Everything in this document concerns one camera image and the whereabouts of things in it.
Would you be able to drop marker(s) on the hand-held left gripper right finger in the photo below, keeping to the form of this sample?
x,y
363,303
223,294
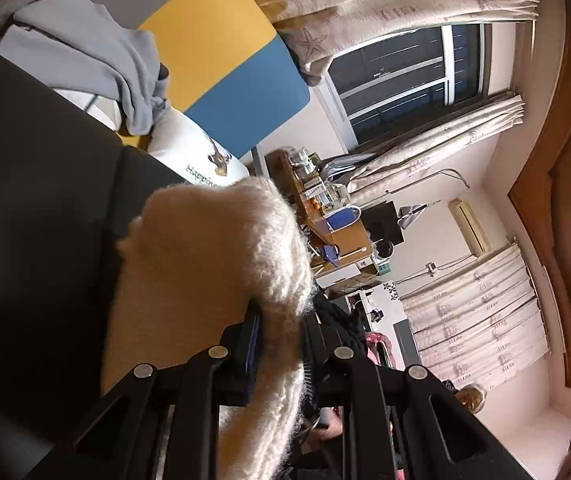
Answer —
x,y
323,355

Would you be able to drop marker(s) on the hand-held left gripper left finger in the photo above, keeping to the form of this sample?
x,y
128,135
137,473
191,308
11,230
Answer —
x,y
253,360

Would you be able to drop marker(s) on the white knit sweater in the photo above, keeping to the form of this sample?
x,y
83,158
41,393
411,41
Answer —
x,y
205,260

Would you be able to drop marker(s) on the pink blanket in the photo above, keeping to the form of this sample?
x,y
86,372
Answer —
x,y
380,347

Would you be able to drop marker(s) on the white bedside shelf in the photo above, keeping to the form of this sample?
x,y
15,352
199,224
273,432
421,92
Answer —
x,y
365,305

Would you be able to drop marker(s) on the grey bed headboard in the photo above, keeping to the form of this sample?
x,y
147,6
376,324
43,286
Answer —
x,y
406,342

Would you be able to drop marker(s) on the white flower print box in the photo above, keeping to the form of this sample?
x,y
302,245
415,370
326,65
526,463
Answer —
x,y
390,291

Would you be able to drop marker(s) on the light wooden board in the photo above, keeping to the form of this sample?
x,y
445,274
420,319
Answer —
x,y
350,242

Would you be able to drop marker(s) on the small round fan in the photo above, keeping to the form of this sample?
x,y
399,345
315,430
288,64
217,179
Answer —
x,y
384,250

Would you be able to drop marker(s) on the blue folding chair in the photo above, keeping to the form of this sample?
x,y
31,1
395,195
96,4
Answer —
x,y
340,220

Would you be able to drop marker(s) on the black monitor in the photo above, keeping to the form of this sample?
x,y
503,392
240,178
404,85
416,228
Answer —
x,y
383,222

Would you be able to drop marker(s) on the beige patterned curtain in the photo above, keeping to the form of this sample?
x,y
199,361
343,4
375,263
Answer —
x,y
475,310
440,145

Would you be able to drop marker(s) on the hanging grey bag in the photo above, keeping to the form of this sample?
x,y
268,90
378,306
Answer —
x,y
415,212

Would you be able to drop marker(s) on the wooden side table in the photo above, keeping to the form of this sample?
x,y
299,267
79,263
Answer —
x,y
290,180

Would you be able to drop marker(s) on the metal pole stand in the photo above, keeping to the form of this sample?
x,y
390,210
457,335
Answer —
x,y
425,179

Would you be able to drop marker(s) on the white deer print pillow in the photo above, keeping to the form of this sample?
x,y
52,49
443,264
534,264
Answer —
x,y
185,145

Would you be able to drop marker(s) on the grey yellow blue armchair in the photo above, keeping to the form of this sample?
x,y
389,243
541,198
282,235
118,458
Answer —
x,y
215,35

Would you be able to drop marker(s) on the grey hoodie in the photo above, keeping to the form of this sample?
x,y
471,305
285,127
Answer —
x,y
75,45

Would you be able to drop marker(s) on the wall socket box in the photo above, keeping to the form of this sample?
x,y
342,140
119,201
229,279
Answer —
x,y
431,269

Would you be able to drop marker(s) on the wall air conditioner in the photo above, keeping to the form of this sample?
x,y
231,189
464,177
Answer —
x,y
470,227

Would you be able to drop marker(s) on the window with white frame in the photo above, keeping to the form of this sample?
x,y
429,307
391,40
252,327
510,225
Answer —
x,y
395,70

